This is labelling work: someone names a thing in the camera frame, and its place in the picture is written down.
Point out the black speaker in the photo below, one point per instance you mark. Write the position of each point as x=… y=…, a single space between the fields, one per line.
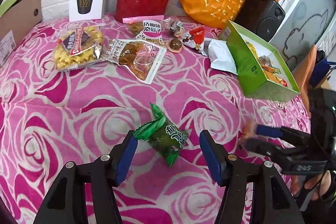
x=261 y=17

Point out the pink plum melon-seed bag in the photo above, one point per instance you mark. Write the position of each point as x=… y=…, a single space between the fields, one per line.
x=147 y=28

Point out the white foil packet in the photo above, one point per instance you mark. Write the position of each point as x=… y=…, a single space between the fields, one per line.
x=220 y=57

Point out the brown cardboard box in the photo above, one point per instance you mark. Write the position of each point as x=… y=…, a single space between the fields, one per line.
x=16 y=24

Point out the pink rose tablecloth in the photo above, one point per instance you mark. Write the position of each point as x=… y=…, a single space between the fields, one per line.
x=49 y=118

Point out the blue bag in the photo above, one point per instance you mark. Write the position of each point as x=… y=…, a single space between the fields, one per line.
x=320 y=71

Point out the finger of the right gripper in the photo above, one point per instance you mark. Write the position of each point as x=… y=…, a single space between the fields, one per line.
x=289 y=135
x=275 y=152

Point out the green candy packet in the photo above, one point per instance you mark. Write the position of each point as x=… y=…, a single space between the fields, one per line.
x=164 y=136

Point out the Danco Galette cookie bag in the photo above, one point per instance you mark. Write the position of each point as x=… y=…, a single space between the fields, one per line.
x=79 y=47

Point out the person's right hand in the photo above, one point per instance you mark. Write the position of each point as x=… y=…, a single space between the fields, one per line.
x=322 y=182

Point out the green gift box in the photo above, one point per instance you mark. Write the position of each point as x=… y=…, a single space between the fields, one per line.
x=251 y=76

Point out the braised meat snack packet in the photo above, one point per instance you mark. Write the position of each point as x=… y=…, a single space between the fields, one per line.
x=140 y=57

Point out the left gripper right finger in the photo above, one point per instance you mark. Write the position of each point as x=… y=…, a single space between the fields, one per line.
x=272 y=201

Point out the round jelly cup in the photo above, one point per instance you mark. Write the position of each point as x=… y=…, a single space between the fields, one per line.
x=174 y=45

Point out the large yellow chip bag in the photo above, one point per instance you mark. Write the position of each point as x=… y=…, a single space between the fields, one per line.
x=252 y=49

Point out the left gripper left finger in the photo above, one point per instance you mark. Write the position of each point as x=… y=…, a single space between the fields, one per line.
x=65 y=200

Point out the orange chair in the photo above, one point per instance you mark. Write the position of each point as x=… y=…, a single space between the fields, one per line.
x=302 y=74

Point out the red candy wrapper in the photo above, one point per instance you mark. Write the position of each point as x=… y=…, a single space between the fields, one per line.
x=195 y=39

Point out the orange snack packet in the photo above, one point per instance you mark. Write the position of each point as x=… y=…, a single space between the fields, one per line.
x=273 y=74

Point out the clear brown nut packet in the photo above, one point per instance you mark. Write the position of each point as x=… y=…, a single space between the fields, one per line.
x=265 y=61

